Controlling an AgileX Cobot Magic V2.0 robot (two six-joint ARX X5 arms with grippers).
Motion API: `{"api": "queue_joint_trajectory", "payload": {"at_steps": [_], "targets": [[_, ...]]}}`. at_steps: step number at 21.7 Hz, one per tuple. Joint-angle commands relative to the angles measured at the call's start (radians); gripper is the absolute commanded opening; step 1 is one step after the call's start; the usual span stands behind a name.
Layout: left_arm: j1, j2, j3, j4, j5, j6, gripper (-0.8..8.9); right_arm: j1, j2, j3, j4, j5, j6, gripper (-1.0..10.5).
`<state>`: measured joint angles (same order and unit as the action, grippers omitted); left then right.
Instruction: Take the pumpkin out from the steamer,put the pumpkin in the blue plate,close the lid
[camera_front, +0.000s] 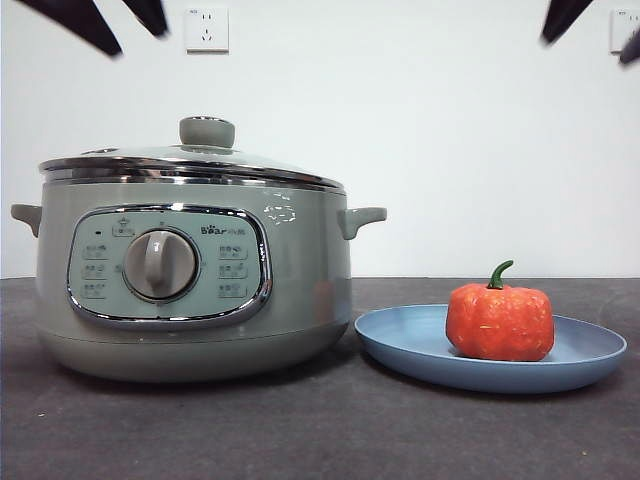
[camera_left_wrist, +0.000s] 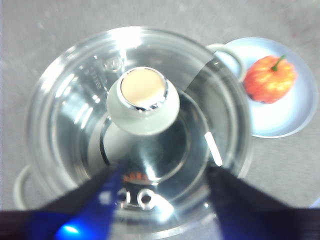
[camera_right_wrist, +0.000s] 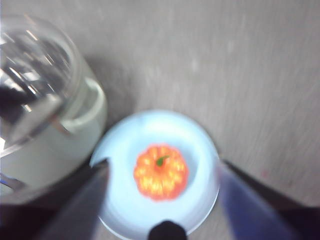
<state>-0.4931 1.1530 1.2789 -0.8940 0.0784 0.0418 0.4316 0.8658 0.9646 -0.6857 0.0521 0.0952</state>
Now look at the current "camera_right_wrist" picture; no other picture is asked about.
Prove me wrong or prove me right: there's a blue round plate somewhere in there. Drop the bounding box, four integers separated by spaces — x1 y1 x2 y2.
89 109 221 240

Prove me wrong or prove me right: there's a glass lid with round knob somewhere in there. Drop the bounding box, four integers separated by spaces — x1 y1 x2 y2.
0 14 84 148

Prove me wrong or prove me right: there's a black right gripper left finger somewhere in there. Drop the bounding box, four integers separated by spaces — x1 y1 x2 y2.
0 157 111 240

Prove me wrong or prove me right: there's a pale green electric steamer pot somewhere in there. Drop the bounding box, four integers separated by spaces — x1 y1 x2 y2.
0 74 109 201

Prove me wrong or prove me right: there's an orange toy pumpkin green stem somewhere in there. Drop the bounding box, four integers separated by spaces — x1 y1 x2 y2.
133 143 190 203

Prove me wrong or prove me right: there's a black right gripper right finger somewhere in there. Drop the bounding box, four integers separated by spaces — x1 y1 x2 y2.
216 159 320 240

